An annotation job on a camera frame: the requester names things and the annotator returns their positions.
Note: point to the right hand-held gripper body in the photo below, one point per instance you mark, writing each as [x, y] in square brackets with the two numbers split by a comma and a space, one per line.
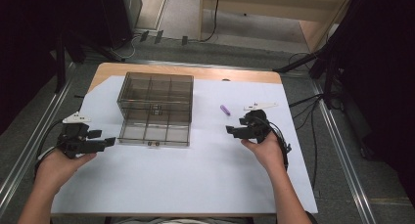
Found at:
[257, 126]

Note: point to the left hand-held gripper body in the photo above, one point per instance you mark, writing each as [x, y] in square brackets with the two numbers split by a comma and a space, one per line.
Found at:
[74, 132]

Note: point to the small purple tube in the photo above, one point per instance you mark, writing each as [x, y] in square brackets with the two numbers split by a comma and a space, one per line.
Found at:
[225, 110]

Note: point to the clear smoky plastic drawer box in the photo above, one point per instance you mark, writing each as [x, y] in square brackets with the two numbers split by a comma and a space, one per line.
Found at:
[156, 110]

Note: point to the person's right hand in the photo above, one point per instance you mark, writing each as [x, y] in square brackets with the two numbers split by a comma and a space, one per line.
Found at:
[268, 151]

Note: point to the person's left hand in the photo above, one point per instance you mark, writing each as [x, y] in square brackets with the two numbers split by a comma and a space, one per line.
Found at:
[58, 167]

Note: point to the white paper table sheet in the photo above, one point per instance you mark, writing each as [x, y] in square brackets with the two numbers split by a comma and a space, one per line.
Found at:
[195, 171]

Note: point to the wooden table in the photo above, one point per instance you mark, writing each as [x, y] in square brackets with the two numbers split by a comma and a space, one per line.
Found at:
[195, 72]

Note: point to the black stand with legs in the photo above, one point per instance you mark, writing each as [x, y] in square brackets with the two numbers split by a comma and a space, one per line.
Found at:
[60, 64]
[326, 70]

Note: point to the light wooden furniture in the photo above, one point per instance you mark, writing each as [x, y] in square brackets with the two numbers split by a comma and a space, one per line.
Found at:
[277, 5]

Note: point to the dark cabinet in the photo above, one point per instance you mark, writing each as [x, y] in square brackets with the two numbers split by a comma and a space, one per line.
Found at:
[127, 12]

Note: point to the metal floor rail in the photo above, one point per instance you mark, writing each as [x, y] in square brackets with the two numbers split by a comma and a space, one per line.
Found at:
[32, 142]
[345, 158]

